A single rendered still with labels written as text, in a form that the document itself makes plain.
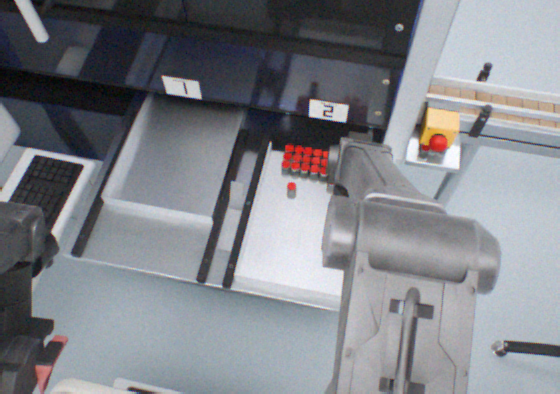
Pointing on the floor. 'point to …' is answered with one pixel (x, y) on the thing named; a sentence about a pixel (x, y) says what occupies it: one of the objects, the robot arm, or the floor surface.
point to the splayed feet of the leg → (524, 348)
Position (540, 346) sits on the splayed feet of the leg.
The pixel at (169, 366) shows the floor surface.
